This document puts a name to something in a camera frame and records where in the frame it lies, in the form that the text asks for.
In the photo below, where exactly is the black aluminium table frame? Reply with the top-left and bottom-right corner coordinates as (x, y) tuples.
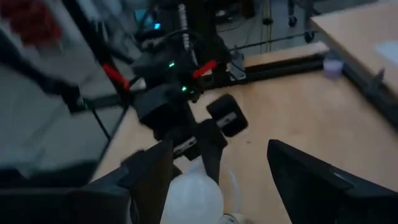
(242, 54), (398, 128)

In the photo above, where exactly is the red object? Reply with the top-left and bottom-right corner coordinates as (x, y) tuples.
(0, 0), (62, 47)

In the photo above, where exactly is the white rectangular desk plate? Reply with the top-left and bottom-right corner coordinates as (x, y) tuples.
(374, 40), (398, 65)

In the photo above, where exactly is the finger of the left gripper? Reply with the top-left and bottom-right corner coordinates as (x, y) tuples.
(174, 119), (228, 184)
(206, 94), (249, 138)

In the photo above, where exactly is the red cable tie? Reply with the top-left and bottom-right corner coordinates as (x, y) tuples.
(192, 60), (218, 79)
(102, 63), (131, 91)

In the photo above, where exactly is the black desk clamp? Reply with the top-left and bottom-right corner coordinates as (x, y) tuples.
(366, 70), (386, 94)

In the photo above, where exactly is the light wooden desk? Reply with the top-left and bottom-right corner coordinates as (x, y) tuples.
(310, 0), (398, 94)

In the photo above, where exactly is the white light bulb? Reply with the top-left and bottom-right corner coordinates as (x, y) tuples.
(160, 172), (246, 224)

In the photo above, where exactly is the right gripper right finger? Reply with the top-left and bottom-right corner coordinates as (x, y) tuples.
(267, 139), (398, 224)

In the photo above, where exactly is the grey metal bracket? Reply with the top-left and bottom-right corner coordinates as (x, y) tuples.
(228, 51), (246, 82)

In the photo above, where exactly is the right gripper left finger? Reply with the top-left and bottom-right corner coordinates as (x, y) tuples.
(86, 139), (183, 224)

